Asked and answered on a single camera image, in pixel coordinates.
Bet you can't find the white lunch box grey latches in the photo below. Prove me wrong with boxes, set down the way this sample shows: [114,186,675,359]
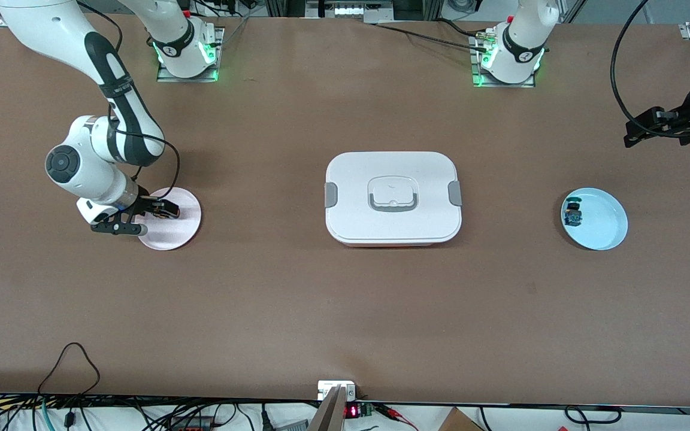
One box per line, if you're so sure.
[325,151,463,248]

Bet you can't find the pink round plate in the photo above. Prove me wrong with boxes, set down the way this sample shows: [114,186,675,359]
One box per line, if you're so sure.
[135,187,202,251]

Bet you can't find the light blue round plate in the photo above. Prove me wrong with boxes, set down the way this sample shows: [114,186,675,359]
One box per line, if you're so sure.
[561,187,629,251]

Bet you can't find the grey aluminium profile bar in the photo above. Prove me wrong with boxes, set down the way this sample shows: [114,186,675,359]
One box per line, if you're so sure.
[308,386,347,431]

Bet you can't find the metal equipment rack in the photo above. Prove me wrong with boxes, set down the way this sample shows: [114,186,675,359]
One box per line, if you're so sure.
[264,0,441,22]

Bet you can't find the brown cardboard piece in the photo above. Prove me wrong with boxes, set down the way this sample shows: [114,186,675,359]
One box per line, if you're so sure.
[438,407,483,431]

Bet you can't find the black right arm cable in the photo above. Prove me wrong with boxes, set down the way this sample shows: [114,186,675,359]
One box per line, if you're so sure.
[75,0,181,201]

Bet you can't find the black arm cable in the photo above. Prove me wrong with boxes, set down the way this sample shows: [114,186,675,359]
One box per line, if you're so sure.
[75,0,181,201]
[610,0,651,123]

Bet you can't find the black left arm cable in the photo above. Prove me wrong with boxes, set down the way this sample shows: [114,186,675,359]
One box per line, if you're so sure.
[610,0,651,123]

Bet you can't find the blue black switch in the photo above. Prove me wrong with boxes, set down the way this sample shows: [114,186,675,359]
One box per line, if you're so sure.
[564,198,585,228]

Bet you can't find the black looped cable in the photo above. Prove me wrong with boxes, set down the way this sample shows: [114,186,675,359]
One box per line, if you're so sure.
[37,342,101,397]

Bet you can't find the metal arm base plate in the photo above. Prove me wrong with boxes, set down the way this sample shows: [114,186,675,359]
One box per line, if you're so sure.
[470,30,537,89]
[156,27,226,83]

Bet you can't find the black cable on table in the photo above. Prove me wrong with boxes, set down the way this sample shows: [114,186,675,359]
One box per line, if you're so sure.
[375,20,492,50]

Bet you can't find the white table edge bracket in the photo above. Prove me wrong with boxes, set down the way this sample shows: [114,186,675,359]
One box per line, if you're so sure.
[317,380,358,402]

